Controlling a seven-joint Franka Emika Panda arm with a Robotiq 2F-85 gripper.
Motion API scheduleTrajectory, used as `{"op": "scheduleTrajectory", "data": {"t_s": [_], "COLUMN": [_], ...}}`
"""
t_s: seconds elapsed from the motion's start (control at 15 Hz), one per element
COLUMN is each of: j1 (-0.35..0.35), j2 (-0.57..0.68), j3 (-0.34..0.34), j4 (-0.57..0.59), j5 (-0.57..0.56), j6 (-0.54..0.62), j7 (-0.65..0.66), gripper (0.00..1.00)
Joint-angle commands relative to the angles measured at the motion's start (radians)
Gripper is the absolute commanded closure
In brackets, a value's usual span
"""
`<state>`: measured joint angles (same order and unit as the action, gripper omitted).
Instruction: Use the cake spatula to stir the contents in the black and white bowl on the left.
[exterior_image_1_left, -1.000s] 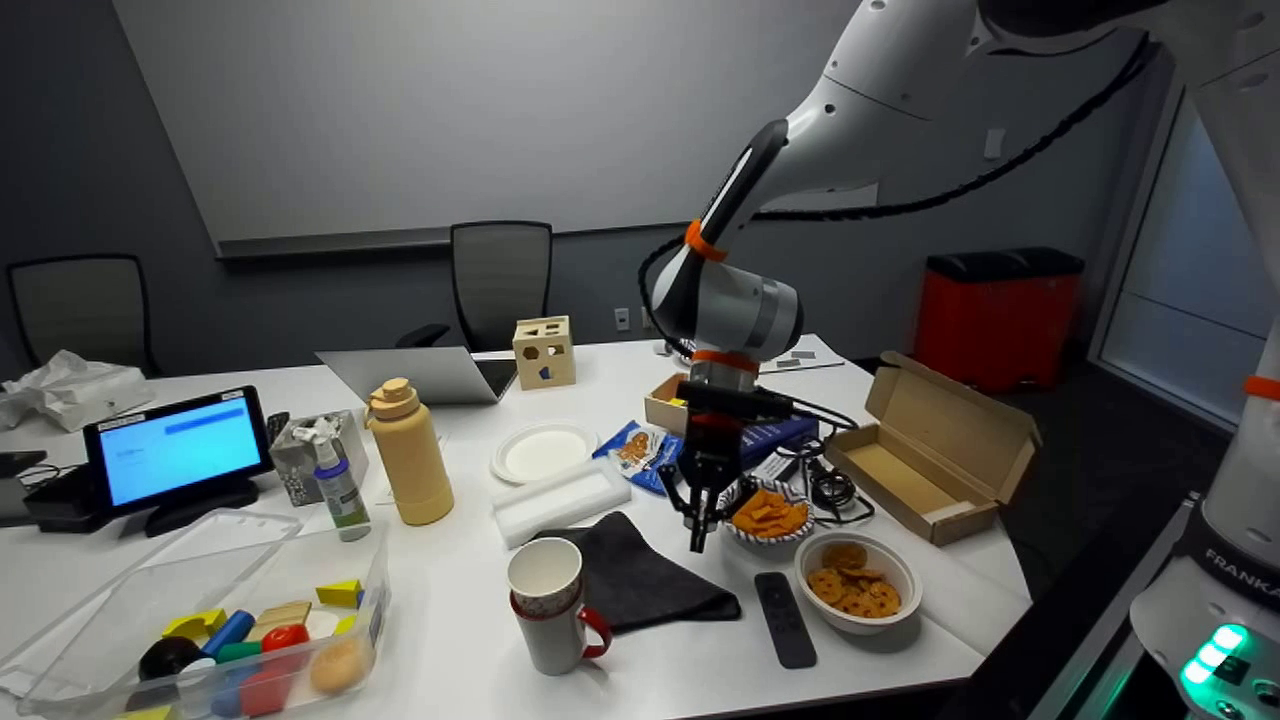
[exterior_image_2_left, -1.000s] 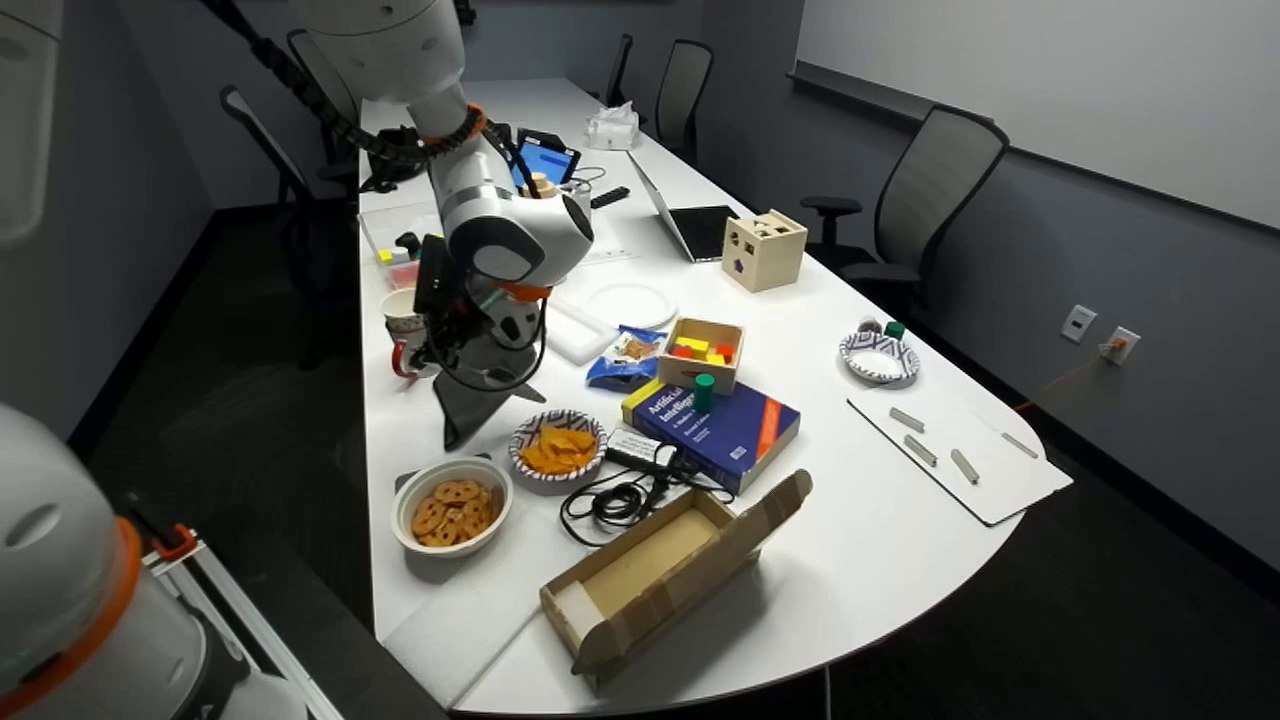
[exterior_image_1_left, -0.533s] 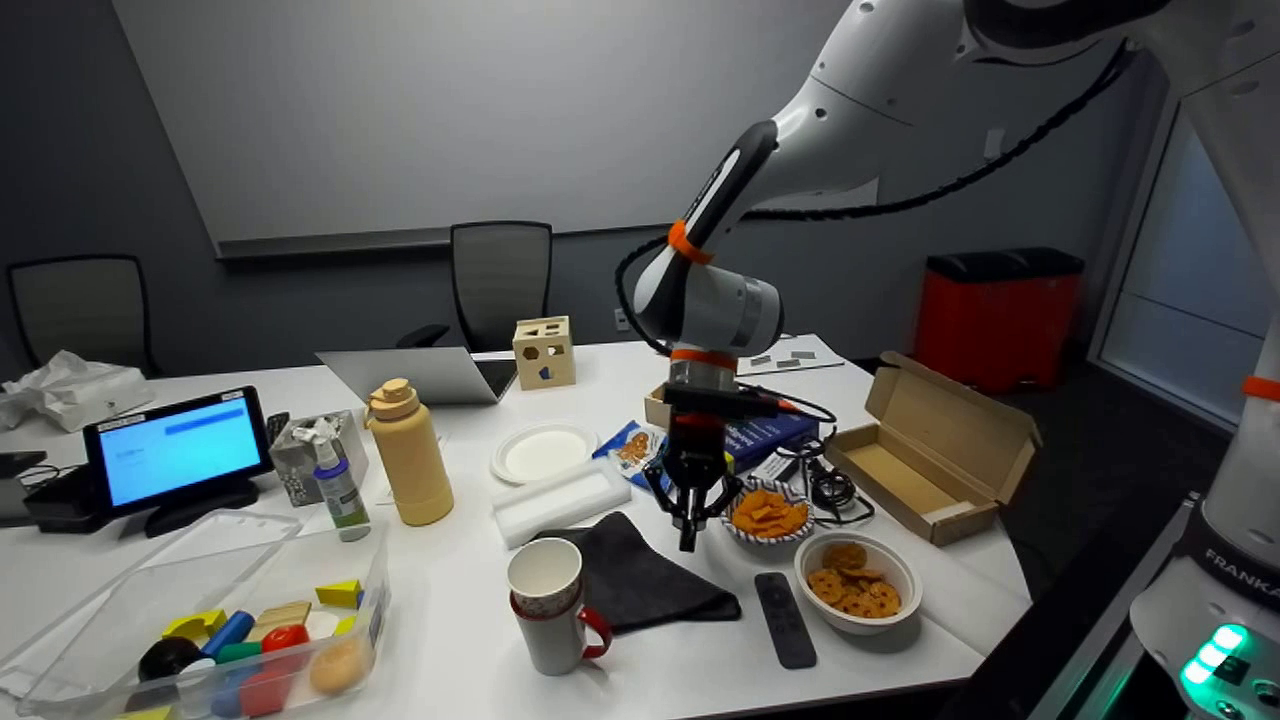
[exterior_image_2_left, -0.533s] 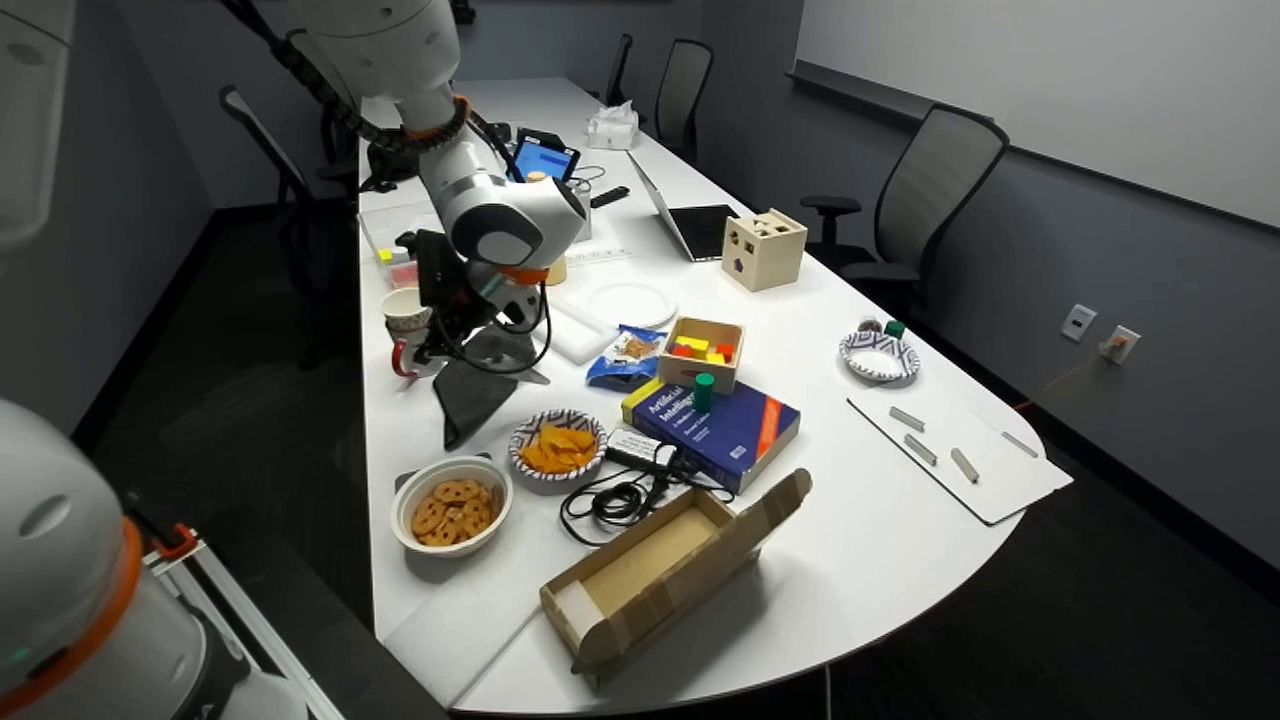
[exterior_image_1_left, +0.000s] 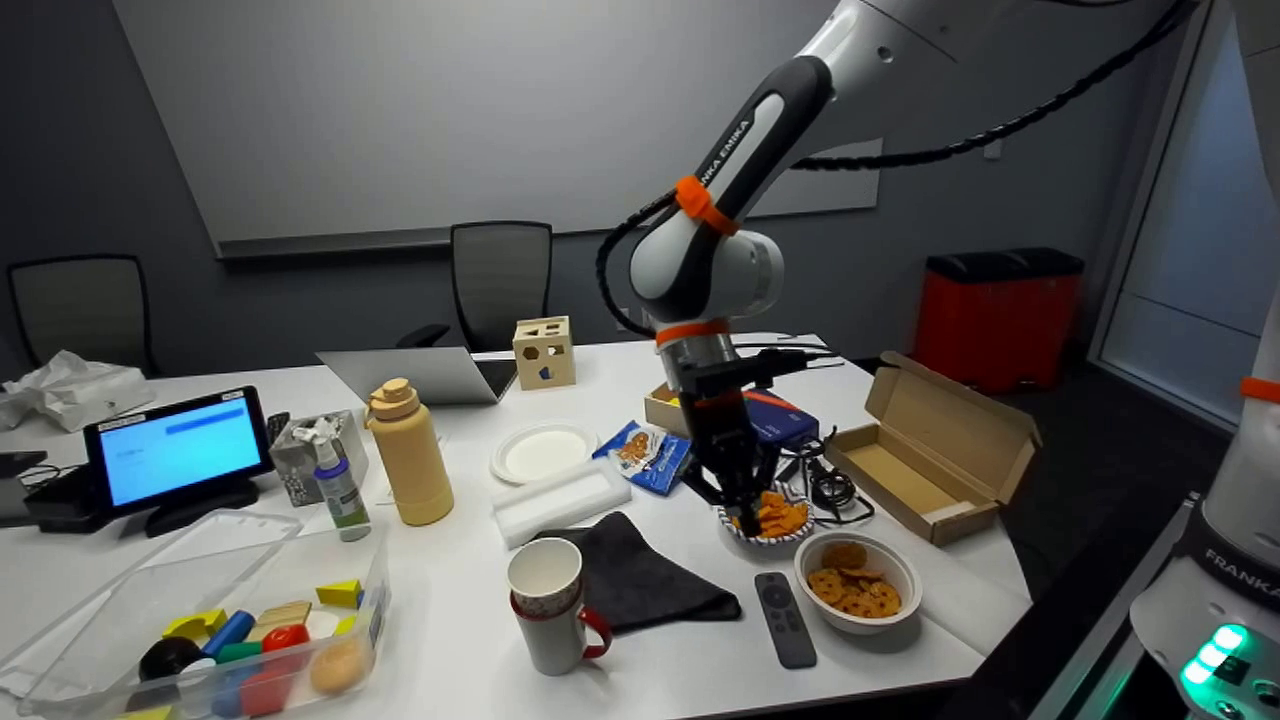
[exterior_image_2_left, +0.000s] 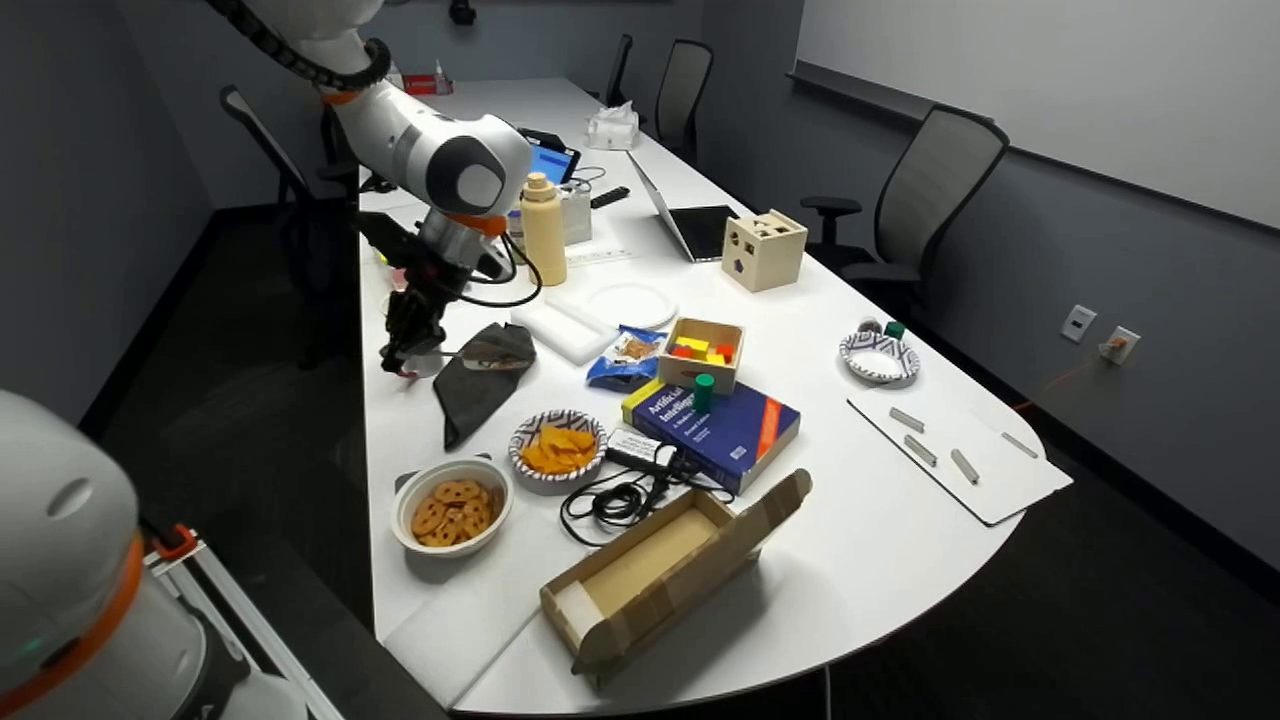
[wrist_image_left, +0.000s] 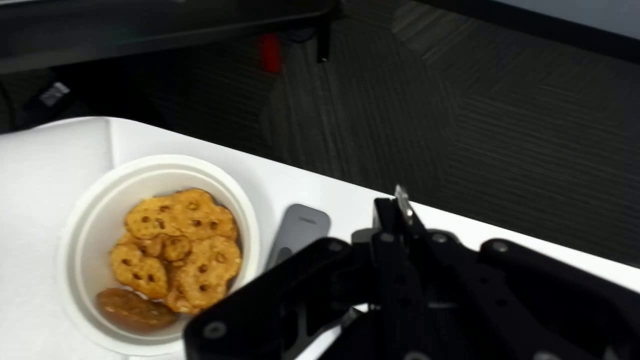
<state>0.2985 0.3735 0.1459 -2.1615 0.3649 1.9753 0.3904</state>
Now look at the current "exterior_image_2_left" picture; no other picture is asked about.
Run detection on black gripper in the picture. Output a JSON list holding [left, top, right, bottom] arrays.
[[382, 255, 460, 379]]

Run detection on white bowl of pretzels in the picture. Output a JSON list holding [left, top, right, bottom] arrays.
[[389, 450, 515, 558]]

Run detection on black and white patterned bowl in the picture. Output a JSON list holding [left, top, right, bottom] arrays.
[[507, 407, 611, 491]]

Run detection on black cloth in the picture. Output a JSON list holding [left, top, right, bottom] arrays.
[[430, 316, 540, 456]]

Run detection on black office chair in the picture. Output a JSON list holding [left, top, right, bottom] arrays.
[[216, 80, 373, 305]]

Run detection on tan plastic bottle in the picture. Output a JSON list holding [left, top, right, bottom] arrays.
[[515, 169, 574, 291]]

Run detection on blue snack packet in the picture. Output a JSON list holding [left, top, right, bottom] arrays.
[[584, 323, 672, 396]]

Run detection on grey carton box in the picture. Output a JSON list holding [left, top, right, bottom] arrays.
[[558, 177, 602, 249]]

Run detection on white round plate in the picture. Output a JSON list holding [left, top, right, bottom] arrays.
[[578, 279, 682, 332]]

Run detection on black tablet with stand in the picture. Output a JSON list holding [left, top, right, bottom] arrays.
[[524, 132, 589, 192]]

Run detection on grey power adapter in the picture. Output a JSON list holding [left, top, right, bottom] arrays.
[[610, 437, 687, 475]]

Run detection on wooden box of toys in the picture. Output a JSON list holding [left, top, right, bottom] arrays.
[[662, 316, 747, 396]]

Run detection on grey laptop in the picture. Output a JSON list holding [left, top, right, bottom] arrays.
[[626, 143, 742, 264]]

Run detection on white plastic bag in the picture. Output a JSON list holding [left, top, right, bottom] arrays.
[[579, 101, 648, 151]]

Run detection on blue book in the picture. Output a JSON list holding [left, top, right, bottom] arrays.
[[630, 374, 803, 497]]

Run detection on open cardboard box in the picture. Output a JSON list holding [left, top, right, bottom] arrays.
[[538, 462, 815, 677]]

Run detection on wooden shape sorter cube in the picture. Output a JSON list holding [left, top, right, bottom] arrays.
[[720, 207, 811, 296]]

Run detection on grey mesh office chair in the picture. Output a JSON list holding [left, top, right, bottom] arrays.
[[654, 34, 720, 163], [796, 104, 1014, 316]]

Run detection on small patterned dish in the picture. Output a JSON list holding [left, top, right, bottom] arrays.
[[838, 323, 924, 392]]

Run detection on white paper with tool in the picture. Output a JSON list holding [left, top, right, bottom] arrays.
[[843, 385, 1078, 533]]

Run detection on black cable bundle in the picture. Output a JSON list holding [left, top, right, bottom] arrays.
[[558, 456, 685, 552]]

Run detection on white wall whiteboard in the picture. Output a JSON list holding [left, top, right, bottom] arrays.
[[791, 0, 1280, 231]]

